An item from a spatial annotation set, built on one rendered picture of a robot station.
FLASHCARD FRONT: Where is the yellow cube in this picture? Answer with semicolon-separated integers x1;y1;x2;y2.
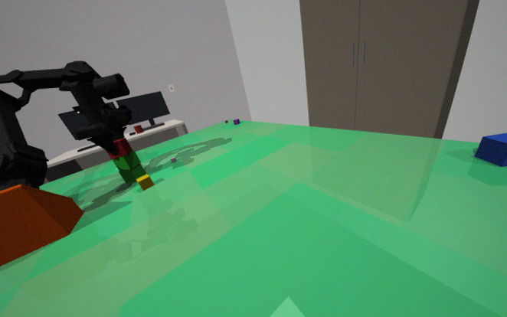
136;175;154;191

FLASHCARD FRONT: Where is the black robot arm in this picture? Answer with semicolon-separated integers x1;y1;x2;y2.
0;60;132;191

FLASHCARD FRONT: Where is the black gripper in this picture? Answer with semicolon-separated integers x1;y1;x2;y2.
74;101;129;155

